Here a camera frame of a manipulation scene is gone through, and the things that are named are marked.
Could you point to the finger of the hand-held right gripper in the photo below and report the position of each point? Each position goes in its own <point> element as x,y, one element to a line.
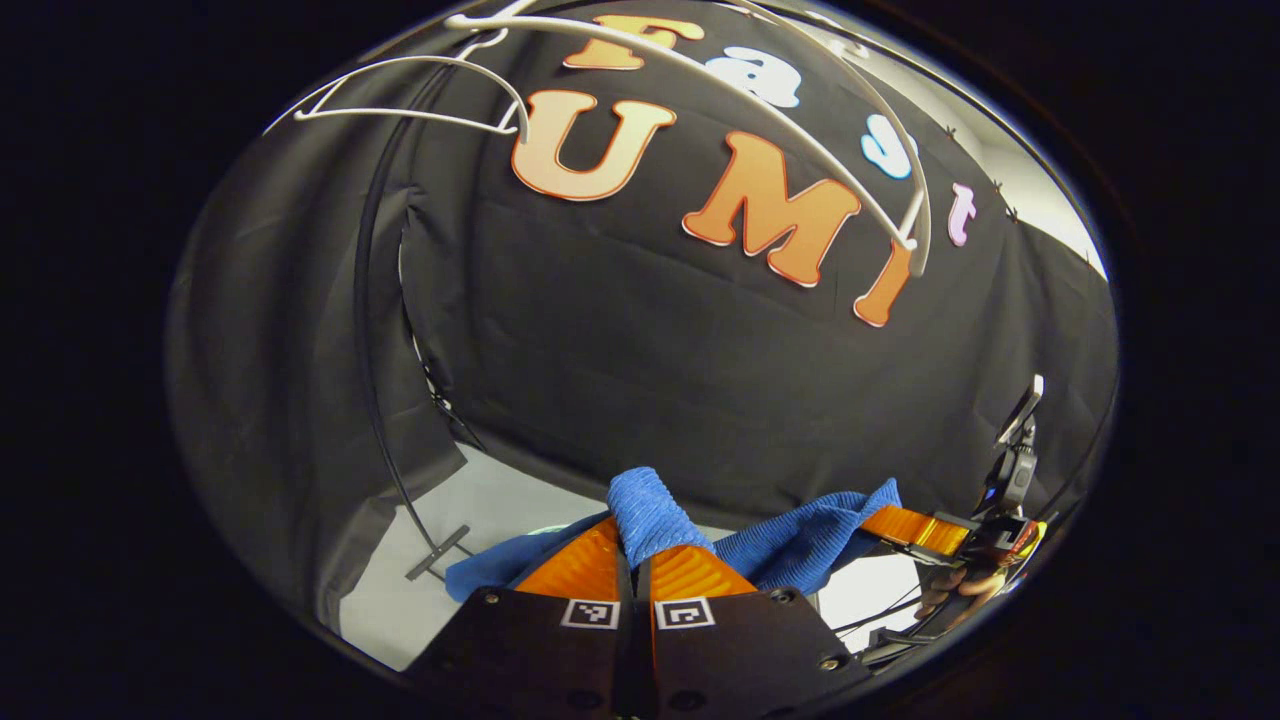
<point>915,530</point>

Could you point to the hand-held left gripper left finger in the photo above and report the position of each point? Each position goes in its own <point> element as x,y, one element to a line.
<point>530,650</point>

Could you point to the black clothes rack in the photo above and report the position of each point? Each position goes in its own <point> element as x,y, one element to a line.
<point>437,553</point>

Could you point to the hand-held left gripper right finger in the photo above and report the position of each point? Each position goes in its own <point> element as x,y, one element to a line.
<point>750,655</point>

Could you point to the black backdrop cloth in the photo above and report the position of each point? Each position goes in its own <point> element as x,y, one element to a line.
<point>650,380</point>

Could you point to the small white clothes hanger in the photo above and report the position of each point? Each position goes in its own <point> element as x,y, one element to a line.
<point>420,120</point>

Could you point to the large white clothes hanger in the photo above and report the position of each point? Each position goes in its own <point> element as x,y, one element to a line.
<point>925,240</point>

